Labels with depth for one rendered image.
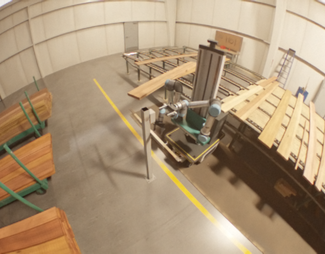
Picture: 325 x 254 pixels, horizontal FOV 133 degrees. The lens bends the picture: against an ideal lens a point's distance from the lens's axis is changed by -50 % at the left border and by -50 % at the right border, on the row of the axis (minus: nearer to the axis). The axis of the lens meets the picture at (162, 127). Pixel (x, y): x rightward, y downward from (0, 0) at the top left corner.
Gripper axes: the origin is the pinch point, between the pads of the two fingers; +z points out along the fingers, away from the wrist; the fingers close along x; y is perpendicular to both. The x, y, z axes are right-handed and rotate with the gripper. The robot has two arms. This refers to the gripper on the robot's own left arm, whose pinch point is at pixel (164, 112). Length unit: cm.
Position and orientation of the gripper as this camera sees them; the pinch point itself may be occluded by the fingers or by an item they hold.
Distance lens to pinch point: 140.8
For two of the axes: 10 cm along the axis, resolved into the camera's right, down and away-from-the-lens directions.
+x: 6.0, 5.6, -5.7
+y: 0.3, -7.3, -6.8
